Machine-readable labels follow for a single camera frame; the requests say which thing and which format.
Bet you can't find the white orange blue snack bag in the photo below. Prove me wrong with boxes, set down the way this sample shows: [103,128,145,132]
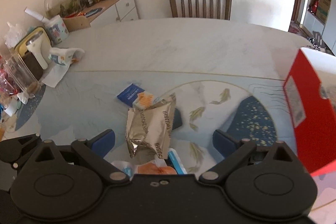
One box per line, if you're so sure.
[112,148,187,178]

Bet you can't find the blue orange snack packet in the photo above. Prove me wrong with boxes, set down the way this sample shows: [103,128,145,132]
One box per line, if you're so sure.
[117,84,154,109]

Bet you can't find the yellow tray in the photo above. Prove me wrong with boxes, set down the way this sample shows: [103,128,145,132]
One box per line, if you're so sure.
[14,27,51,64]

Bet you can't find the clear glass jar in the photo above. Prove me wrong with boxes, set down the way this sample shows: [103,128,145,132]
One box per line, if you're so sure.
[3,51,41,98]

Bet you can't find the red cardboard box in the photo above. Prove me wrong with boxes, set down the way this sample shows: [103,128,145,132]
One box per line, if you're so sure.
[283,47,335,176]

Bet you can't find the white side cabinet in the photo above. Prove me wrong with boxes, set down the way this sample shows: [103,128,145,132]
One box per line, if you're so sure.
[45,0,140,33]

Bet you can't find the silver foil snack bag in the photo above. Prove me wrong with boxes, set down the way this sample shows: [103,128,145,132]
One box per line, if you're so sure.
[126,93,176,159]

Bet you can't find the crumpled tissue pack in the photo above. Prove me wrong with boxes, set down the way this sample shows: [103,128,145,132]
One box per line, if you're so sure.
[49,47,85,66]

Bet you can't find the white storage cabinets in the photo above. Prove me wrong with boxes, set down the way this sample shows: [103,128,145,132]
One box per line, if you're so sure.
[302,0,335,55]

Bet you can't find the white handheld device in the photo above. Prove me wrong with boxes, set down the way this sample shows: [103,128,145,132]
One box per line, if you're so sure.
[26,31,51,70]

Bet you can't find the blue patterned table mat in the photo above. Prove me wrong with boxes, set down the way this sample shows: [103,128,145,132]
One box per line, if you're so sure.
[15,72,296,175]

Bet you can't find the wooden chair by wall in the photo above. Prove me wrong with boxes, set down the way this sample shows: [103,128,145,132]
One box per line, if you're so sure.
[169,0,232,20]

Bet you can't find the white patterned mug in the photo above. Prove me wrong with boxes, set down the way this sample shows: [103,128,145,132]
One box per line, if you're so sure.
[45,15,69,45]

